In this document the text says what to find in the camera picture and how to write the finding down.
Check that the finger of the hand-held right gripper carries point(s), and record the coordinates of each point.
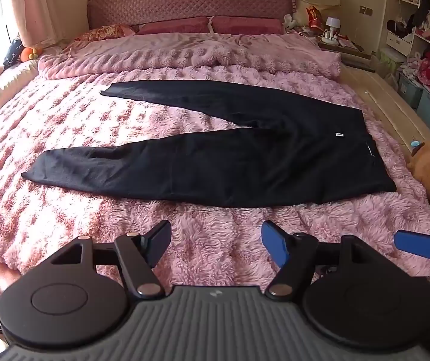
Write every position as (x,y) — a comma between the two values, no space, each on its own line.
(415,243)

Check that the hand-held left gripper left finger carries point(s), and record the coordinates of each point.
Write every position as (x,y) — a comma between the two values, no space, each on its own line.
(160,237)

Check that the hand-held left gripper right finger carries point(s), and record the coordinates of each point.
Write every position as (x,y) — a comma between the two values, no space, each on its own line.
(275,241)

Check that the black pants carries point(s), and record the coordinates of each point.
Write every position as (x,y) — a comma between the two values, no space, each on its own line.
(237,158)

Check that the pink fluffy blanket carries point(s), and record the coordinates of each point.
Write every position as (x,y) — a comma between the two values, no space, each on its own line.
(87,120)

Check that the teal storage bin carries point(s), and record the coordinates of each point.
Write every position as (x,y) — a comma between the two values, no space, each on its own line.
(409,89)

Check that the folded pink quilt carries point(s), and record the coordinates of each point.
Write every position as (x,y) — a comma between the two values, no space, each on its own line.
(184,54)

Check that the bedside table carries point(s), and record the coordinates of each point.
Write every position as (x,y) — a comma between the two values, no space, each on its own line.
(346,54)

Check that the white shelf unit with clothes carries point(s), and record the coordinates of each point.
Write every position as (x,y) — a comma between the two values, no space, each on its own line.
(425,37)

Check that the dark pink pillow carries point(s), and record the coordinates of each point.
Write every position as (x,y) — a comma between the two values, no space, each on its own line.
(246,24)
(173,25)

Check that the floral pillow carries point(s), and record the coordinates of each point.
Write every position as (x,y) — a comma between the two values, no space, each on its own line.
(104,32)

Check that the white table lamp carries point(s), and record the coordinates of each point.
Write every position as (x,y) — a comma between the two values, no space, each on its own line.
(331,30)

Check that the cream satin cushion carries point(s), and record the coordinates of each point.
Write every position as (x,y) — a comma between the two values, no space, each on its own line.
(0,86)

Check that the orange plush toy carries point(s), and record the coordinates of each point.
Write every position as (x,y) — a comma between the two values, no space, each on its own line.
(30,52)

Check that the red snack bag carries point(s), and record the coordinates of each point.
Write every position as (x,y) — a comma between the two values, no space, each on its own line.
(313,18)

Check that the dark blue patterned cloth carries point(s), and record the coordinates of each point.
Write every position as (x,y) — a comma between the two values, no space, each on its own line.
(13,53)

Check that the pale curtain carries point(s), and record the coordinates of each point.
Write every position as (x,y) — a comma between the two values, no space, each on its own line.
(30,3)

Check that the beige bed frame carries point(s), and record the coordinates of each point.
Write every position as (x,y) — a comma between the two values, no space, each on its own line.
(384,101)

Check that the wall socket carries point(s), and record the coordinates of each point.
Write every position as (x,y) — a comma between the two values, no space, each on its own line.
(366,10)

